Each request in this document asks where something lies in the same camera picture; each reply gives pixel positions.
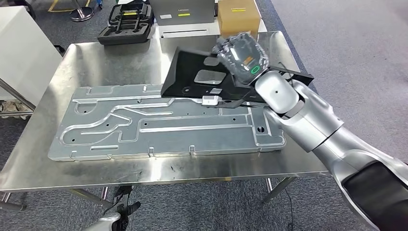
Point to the grey laptop box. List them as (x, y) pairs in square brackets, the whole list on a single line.
[(191, 9)]

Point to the stamped sheet metal panel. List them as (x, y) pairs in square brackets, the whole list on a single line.
[(159, 140)]

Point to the stainless steel side table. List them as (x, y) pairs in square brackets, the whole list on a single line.
[(16, 92)]

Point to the stainless steel workbench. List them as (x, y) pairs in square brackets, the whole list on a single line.
[(111, 63)]

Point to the black plastic plate bracket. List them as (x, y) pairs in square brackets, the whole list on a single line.
[(181, 79)]

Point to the chrome round stand base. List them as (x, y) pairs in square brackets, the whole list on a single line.
[(81, 14)]

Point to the white flat box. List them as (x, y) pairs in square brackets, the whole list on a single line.
[(212, 28)]

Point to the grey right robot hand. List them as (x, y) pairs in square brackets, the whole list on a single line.
[(245, 60)]

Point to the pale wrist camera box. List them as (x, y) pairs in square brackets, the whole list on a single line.
[(210, 100)]

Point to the brown cardboard box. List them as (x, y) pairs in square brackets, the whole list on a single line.
[(239, 20)]

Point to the black foam equipment case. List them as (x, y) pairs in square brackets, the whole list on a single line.
[(127, 32)]

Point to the white cabinet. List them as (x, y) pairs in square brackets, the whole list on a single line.
[(25, 47)]

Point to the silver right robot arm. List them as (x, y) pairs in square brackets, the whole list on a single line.
[(318, 127)]

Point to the white crumpled cloth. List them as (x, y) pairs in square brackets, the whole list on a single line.
[(12, 108)]

